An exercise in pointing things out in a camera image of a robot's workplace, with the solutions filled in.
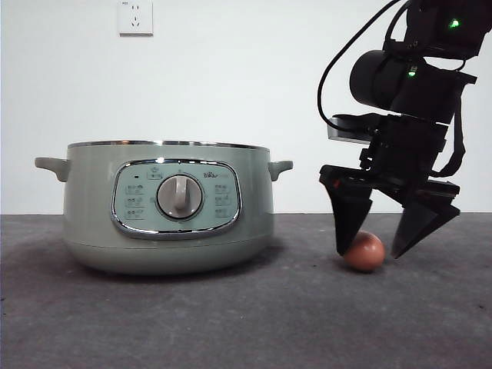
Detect brown egg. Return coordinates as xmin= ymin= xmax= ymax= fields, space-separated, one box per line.
xmin=342 ymin=231 xmax=386 ymax=274

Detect green electric cooking pot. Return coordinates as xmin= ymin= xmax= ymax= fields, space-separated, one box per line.
xmin=34 ymin=140 xmax=295 ymax=276

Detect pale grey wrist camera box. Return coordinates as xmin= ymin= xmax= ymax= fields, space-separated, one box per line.
xmin=327 ymin=114 xmax=381 ymax=145

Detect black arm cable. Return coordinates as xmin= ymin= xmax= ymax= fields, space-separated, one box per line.
xmin=317 ymin=0 xmax=403 ymax=125

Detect white wall socket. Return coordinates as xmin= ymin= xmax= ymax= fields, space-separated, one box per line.
xmin=118 ymin=0 xmax=155 ymax=38

